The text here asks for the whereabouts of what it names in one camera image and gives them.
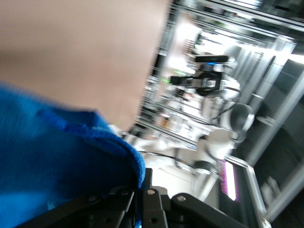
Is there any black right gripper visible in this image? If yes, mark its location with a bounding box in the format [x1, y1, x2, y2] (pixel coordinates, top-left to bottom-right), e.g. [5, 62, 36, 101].
[170, 71, 226, 97]

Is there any blue microfibre towel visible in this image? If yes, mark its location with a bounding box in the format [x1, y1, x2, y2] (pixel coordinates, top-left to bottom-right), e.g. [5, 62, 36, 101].
[0, 82, 146, 228]

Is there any grey metal cabinet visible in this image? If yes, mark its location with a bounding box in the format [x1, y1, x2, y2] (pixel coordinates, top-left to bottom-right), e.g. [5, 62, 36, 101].
[237, 42, 304, 221]

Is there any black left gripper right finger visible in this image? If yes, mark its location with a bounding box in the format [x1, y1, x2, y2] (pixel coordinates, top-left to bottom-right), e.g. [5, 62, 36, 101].
[142, 167, 248, 228]

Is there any metal shelf rack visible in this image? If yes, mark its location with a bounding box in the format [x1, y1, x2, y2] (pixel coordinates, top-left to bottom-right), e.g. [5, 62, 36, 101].
[134, 90, 214, 149]

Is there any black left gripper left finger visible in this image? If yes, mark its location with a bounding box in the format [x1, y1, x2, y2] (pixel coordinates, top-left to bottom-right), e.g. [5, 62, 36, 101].
[21, 187, 136, 228]

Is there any black screen panel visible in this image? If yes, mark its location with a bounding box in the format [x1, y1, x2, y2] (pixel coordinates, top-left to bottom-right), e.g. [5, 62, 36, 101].
[217, 158, 268, 228]

